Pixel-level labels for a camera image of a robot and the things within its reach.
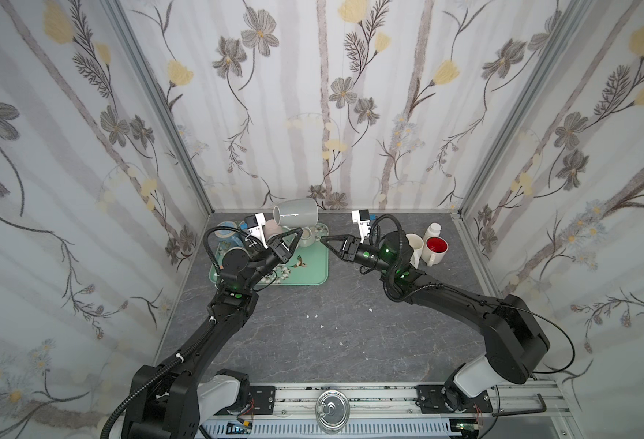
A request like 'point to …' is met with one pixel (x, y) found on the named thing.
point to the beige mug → (307, 238)
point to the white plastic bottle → (434, 230)
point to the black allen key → (524, 412)
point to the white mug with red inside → (434, 250)
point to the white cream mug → (416, 243)
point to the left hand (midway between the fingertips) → (298, 226)
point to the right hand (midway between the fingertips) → (320, 236)
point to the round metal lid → (332, 412)
